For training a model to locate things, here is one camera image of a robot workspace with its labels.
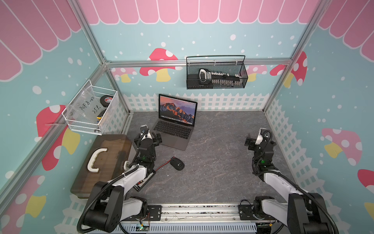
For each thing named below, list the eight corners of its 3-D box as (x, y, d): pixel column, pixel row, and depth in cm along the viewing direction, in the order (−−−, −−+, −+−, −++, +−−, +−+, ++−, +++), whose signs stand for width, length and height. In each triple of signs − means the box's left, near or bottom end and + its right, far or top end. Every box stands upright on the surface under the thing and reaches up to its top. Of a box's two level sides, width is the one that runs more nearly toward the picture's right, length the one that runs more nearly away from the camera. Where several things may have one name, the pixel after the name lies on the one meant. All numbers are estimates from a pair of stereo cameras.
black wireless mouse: (168, 163, 94) (168, 161, 92) (174, 157, 97) (173, 155, 95) (180, 172, 90) (180, 170, 88) (185, 166, 93) (185, 164, 91)
